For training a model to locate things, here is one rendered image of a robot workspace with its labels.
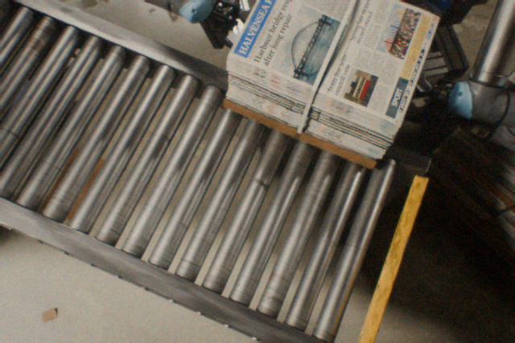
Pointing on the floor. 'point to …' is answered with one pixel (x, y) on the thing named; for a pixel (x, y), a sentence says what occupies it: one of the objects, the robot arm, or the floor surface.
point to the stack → (458, 183)
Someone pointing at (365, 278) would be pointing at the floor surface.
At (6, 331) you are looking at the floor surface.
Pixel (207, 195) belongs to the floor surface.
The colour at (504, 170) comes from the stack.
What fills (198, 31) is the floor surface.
